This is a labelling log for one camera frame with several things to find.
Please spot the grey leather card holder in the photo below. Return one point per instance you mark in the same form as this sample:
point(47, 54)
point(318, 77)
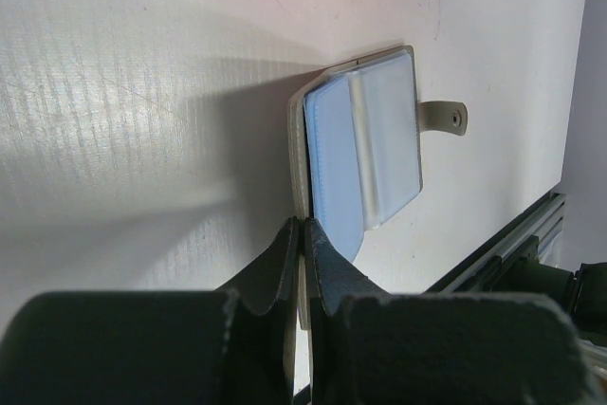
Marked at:
point(354, 143)

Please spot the aluminium front rail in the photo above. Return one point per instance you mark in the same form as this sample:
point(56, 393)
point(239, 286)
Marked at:
point(542, 219)

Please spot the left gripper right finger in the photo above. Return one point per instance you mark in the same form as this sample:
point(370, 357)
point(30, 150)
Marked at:
point(372, 347)

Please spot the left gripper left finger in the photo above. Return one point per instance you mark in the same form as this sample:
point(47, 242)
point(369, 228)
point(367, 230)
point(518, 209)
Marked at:
point(232, 345)

